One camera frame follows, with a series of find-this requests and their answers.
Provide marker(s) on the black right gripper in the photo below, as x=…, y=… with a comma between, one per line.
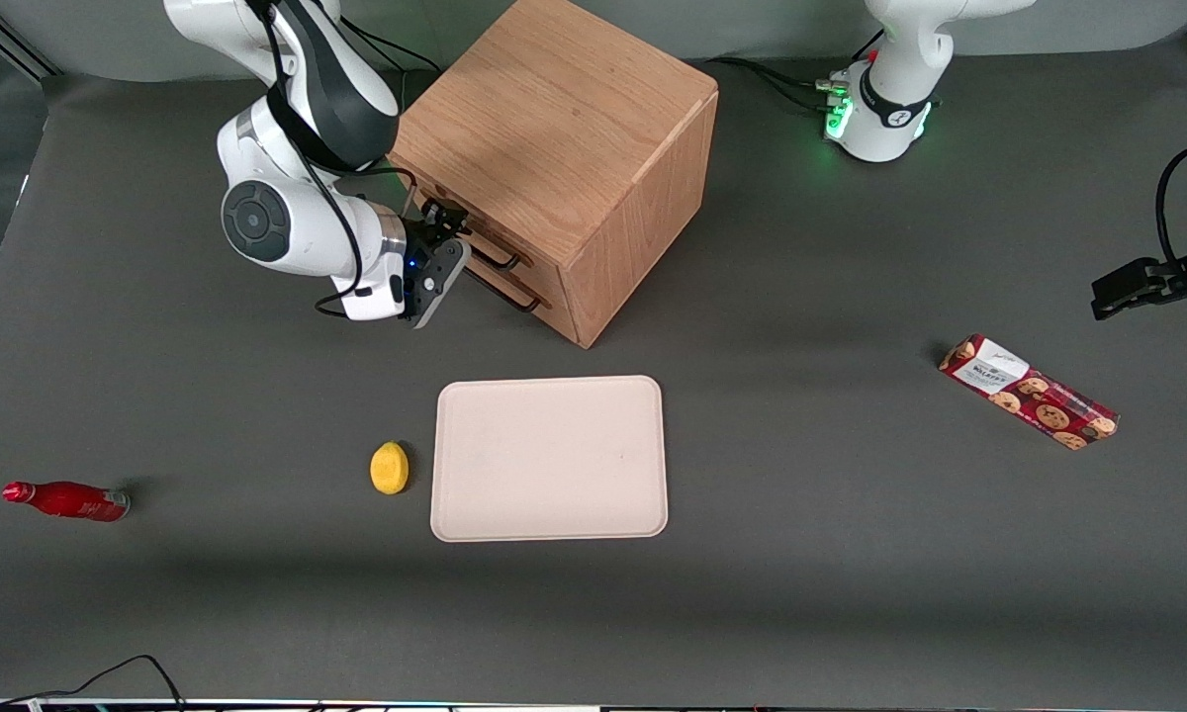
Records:
x=422, y=236

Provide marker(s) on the shallow oak wooden drawer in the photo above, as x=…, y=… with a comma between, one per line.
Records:
x=544, y=272

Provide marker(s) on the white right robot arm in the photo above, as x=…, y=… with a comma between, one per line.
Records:
x=297, y=198

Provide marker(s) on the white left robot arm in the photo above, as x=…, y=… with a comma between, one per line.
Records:
x=895, y=89

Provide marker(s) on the deep oak wooden drawer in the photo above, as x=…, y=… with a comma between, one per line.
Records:
x=554, y=309

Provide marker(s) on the oak wooden drawer cabinet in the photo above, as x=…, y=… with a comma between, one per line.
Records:
x=564, y=119

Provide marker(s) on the red cookie box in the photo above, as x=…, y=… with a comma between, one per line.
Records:
x=1029, y=391

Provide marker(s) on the yellow lemon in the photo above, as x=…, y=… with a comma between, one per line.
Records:
x=389, y=468

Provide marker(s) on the beige rectangular tray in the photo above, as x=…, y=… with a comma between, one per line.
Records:
x=549, y=458

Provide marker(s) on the red soda bottle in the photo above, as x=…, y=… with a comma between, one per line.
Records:
x=69, y=500

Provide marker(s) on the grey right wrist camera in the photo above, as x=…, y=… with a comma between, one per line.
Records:
x=440, y=282

